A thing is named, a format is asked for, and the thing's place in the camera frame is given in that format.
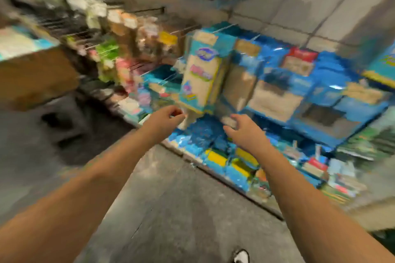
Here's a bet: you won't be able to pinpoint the person's right hand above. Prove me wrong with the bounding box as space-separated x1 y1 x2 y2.
222 113 272 157

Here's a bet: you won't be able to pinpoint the person's left hand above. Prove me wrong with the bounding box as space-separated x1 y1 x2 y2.
141 104 187 146

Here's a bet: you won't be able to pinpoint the blue antibacterial cloth packets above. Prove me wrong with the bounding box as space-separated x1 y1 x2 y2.
221 38 263 113

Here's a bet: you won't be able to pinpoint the blue steel-cloth packets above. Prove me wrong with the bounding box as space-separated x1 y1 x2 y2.
290 53 390 146

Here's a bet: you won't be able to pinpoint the person's right forearm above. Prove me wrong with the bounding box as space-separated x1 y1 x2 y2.
256 145 395 263

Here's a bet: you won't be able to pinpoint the person's black shoe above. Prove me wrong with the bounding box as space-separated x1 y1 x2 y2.
233 249 251 263

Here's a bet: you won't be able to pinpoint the yellow green sponge packets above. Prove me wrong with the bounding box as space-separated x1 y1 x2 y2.
207 145 260 189

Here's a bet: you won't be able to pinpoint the blue glove packets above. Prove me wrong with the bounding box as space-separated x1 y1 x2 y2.
170 115 226 159

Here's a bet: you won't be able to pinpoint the teal cloth packets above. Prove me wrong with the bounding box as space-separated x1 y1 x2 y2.
142 65 183 109

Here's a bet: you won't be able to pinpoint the pink goods pile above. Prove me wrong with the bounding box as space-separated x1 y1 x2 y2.
114 56 139 94

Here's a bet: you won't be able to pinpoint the striped sponge packets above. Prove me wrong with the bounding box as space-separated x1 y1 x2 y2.
256 143 368 205

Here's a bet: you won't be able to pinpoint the bright yellow price tag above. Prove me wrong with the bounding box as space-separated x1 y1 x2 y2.
158 30 179 46

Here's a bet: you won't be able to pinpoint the yellowish price tag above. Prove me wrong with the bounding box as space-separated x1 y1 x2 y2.
344 82 386 105
193 30 218 46
235 39 261 57

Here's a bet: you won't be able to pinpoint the red white price tag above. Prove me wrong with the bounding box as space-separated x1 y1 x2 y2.
283 47 318 77

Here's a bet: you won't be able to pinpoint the hanging green packets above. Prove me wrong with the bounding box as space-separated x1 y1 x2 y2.
95 38 121 82

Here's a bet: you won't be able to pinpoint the hanging brownish packets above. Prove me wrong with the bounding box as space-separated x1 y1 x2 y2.
108 7 198 57

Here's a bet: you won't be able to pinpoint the pale white price tag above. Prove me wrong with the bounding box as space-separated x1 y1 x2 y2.
86 0 109 17
106 8 124 23
121 13 139 29

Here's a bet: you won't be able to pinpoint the clear packets with green print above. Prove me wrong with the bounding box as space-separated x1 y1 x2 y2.
339 108 395 162

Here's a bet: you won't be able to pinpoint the dark green goods pile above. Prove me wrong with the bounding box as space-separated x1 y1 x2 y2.
370 229 395 254

